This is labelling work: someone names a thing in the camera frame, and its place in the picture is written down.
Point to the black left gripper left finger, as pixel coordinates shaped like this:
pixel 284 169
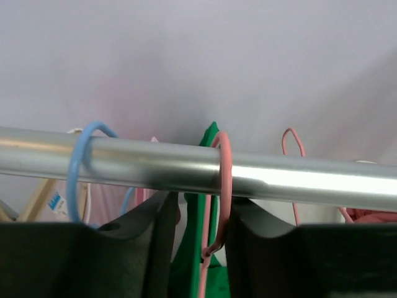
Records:
pixel 127 257

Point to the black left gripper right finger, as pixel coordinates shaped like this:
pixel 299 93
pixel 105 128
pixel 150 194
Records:
pixel 267 257

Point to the dusty red t-shirt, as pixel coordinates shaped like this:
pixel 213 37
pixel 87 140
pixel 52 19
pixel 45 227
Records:
pixel 371 216

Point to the green t-shirt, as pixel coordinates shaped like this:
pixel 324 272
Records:
pixel 184 277

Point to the light pink t-shirt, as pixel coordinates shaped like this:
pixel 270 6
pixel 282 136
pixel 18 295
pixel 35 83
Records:
pixel 97 204

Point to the wooden hanger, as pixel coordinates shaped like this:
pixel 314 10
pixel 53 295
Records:
pixel 46 204

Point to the white t-shirt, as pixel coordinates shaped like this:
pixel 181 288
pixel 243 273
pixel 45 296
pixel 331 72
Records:
pixel 76 131

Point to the white perforated plastic basket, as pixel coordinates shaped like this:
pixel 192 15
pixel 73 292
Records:
pixel 306 213

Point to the silver clothes rack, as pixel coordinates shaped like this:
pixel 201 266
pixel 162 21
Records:
pixel 187 168

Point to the blue wire hanger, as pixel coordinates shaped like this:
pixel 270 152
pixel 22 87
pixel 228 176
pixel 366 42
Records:
pixel 88 131

